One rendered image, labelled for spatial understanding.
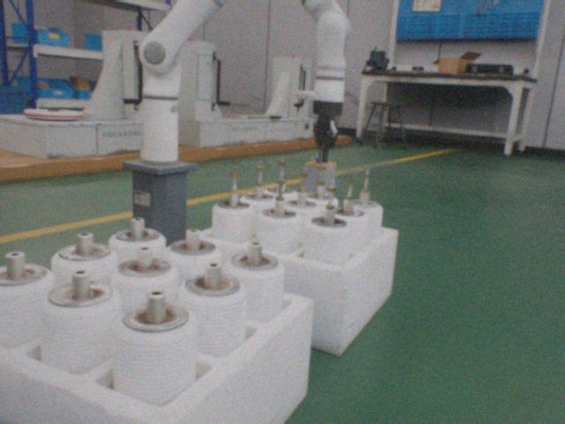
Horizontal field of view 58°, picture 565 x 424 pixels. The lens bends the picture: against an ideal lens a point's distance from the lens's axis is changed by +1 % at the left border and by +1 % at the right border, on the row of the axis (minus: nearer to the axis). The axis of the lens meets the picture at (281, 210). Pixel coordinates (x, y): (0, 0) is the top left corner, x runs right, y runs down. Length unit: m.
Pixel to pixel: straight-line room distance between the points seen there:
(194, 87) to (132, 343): 3.19
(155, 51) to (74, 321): 0.86
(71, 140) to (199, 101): 1.07
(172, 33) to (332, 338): 0.83
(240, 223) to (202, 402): 0.60
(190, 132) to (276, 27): 3.82
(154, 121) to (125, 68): 2.01
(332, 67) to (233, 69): 6.48
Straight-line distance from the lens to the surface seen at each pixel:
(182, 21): 1.37
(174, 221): 1.43
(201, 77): 3.72
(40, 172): 2.86
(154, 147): 1.40
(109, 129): 3.15
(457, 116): 6.13
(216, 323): 0.68
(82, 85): 6.46
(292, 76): 4.75
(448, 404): 1.00
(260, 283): 0.77
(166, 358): 0.59
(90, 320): 0.66
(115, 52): 3.42
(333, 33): 1.26
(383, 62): 5.69
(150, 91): 1.39
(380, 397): 0.98
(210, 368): 0.67
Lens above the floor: 0.52
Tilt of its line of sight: 13 degrees down
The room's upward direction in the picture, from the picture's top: 4 degrees clockwise
